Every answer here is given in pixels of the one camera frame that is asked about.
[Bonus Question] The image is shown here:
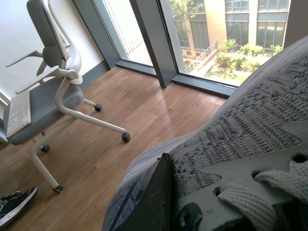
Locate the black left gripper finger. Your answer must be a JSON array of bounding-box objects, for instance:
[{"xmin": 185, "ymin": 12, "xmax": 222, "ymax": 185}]
[{"xmin": 120, "ymin": 153, "xmax": 173, "ymax": 231}]

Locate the black white skate shoe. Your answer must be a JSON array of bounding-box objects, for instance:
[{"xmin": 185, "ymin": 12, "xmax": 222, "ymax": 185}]
[{"xmin": 0, "ymin": 187, "xmax": 39, "ymax": 229}]

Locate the white grey office chair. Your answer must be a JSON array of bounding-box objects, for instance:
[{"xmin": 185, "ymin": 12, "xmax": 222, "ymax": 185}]
[{"xmin": 3, "ymin": 0, "xmax": 130, "ymax": 193}]

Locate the white keyboard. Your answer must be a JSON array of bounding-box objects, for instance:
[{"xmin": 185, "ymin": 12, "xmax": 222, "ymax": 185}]
[{"xmin": 6, "ymin": 89, "xmax": 31, "ymax": 138}]

